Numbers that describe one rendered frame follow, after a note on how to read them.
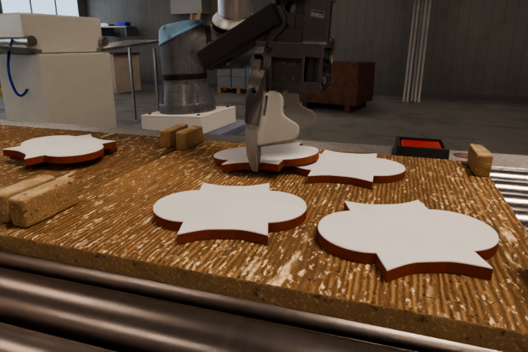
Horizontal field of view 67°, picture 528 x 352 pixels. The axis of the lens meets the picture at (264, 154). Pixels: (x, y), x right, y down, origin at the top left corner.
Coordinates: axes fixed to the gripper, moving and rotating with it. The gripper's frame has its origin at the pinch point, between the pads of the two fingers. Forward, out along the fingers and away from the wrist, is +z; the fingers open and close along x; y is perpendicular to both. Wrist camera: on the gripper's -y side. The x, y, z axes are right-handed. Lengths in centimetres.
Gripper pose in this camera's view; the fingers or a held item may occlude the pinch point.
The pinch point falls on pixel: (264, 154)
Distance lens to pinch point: 51.1
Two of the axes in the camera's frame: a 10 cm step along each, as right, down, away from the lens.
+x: 3.1, -2.4, 9.2
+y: 9.5, 1.2, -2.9
